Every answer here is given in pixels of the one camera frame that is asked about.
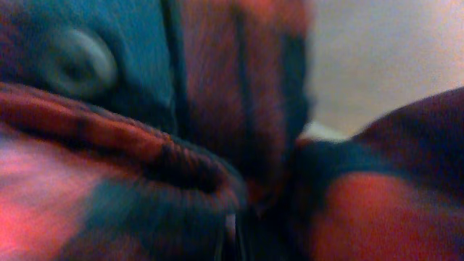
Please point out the red navy plaid shirt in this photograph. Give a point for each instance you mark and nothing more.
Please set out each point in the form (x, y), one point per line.
(172, 130)

